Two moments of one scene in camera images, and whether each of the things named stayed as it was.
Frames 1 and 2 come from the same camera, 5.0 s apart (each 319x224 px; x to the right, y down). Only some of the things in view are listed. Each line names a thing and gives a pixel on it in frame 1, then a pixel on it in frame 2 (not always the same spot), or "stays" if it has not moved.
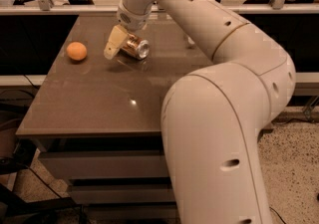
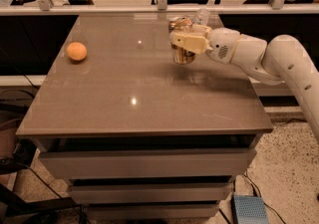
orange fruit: (76, 51) stays
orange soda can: (136, 47) → (179, 55)
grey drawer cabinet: (97, 122) stays
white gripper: (133, 20) → (221, 45)
